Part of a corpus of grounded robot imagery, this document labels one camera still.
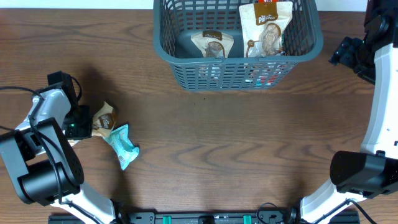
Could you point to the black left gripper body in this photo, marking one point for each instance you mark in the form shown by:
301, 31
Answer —
81, 119

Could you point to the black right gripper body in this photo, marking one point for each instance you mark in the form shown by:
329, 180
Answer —
354, 55

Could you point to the beige brown snack bag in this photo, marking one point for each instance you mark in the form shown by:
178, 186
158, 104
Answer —
213, 44
103, 122

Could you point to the teal white small packet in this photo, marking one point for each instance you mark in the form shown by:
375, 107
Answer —
125, 150

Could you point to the red yellow spaghetti packet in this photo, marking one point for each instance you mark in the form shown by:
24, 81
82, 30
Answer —
265, 1

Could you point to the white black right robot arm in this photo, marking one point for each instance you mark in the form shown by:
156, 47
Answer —
357, 176

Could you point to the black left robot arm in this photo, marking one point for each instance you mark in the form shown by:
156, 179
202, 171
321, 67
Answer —
40, 161

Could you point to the grey plastic mesh basket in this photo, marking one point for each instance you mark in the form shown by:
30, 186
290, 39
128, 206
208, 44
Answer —
175, 21

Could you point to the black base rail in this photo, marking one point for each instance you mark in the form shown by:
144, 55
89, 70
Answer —
207, 218

